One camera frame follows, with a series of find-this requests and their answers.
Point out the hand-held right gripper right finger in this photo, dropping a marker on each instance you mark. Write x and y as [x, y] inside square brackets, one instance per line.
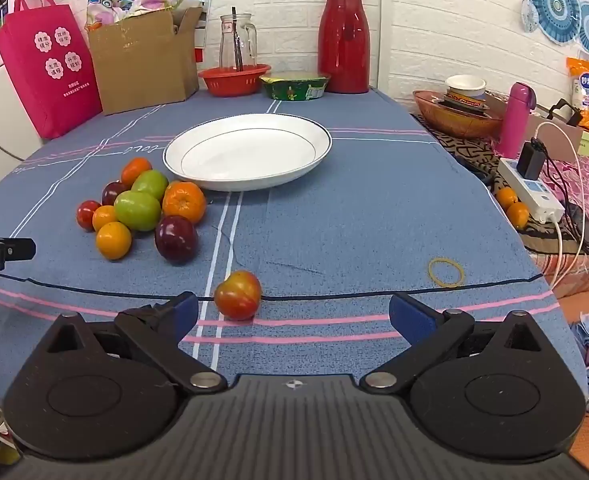
[404, 312]

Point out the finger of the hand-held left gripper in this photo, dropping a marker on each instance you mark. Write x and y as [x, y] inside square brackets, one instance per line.
[20, 249]

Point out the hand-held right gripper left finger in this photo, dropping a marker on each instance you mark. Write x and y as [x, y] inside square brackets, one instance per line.
[187, 306]

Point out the red yellow tomato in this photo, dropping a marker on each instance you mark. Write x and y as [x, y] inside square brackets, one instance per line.
[237, 294]

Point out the large dark purple plum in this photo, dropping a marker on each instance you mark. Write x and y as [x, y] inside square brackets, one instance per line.
[176, 239]

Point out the small orange mandarin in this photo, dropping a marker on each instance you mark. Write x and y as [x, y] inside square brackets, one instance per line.
[103, 217]
[134, 170]
[113, 240]

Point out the large orange mandarin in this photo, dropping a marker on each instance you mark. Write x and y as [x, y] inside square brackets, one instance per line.
[184, 202]

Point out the white plate with dark rim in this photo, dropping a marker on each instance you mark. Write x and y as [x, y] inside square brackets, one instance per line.
[247, 152]

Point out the yellow rubber band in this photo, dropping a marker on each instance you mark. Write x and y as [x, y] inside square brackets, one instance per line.
[430, 272]

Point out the blue checked tablecloth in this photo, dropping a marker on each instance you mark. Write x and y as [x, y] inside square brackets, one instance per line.
[374, 210]

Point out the brown black patterned cloth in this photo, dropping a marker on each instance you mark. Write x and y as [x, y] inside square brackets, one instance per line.
[464, 152]

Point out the white power strip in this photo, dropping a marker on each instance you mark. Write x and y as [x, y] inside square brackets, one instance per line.
[537, 200]

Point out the pink tote bag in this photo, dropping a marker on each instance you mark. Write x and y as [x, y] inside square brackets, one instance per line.
[49, 65]

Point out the brown plastic bowl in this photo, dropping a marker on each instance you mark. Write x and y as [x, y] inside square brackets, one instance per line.
[454, 122]

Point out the black power adapter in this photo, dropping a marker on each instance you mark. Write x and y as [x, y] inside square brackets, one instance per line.
[530, 160]

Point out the stacked patterned bowls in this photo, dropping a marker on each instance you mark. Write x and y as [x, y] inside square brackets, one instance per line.
[467, 104]

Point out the brown cardboard box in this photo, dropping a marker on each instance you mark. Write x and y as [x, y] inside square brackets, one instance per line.
[142, 65]

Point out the pink thermos bottle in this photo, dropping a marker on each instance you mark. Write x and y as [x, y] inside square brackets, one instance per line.
[515, 120]

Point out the red plastic bowl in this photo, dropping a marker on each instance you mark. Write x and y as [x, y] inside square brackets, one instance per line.
[234, 81]

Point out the green instant noodle bowl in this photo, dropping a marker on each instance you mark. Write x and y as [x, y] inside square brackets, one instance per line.
[294, 88]

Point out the glass pitcher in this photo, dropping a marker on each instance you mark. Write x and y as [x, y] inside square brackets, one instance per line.
[238, 45]

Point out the metal spoon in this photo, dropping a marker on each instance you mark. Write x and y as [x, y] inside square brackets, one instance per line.
[237, 40]

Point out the colourful plastic bags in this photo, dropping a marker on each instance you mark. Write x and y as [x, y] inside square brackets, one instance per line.
[144, 0]

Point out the red thermos jug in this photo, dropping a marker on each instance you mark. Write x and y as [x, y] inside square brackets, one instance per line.
[343, 40]

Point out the orange white packet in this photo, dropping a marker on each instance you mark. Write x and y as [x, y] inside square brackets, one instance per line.
[585, 90]

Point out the small blue paper fan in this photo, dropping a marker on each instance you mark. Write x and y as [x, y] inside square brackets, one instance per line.
[529, 16]

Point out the large blue paper fan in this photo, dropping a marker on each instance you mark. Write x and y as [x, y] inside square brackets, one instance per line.
[554, 2]

